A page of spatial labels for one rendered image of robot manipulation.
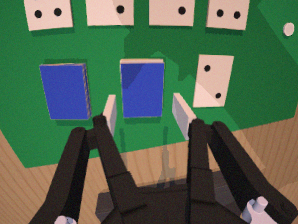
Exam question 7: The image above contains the green felt mat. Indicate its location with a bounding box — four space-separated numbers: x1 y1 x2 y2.
0 0 298 168

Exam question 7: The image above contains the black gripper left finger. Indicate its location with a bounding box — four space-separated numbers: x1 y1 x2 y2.
29 95 157 224

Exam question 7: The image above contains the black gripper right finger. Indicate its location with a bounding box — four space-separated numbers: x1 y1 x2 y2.
172 93 298 224

